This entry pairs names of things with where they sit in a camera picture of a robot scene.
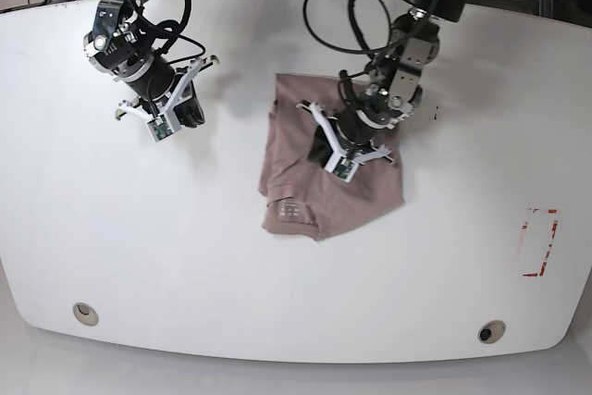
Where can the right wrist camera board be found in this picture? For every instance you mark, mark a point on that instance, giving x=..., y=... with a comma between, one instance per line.
x=159, y=128

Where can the table grommet hole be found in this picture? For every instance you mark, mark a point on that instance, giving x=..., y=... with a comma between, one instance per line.
x=491, y=332
x=85, y=314

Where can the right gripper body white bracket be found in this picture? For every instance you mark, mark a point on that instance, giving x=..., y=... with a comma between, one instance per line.
x=146, y=108

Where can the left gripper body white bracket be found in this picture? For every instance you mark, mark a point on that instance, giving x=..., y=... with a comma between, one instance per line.
x=347, y=135

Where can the right table grommet hole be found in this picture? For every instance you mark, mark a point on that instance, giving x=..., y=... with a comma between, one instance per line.
x=491, y=332

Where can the red tape marking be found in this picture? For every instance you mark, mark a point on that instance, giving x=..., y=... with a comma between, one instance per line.
x=537, y=237

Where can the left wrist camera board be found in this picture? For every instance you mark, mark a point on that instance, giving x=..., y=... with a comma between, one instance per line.
x=341, y=167

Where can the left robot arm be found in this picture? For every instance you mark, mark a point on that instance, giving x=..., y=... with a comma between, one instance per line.
x=393, y=91

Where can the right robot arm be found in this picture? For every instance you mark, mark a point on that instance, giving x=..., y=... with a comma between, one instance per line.
x=156, y=60

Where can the left table grommet hole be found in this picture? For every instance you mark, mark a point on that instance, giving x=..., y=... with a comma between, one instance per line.
x=85, y=314

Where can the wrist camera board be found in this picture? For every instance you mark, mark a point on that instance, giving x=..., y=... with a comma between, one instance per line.
x=159, y=128
x=341, y=167

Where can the mauve t-shirt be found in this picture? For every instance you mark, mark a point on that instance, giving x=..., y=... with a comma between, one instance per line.
x=301, y=197

